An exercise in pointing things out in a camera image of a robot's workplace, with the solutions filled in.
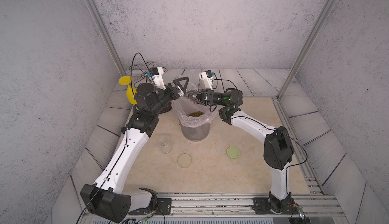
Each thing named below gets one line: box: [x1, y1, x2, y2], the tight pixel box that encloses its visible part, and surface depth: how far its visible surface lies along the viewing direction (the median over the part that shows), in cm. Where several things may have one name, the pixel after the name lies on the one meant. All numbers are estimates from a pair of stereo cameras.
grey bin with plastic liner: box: [171, 91, 219, 142], surface depth 81 cm
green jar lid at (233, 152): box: [225, 145, 241, 160], surface depth 93 cm
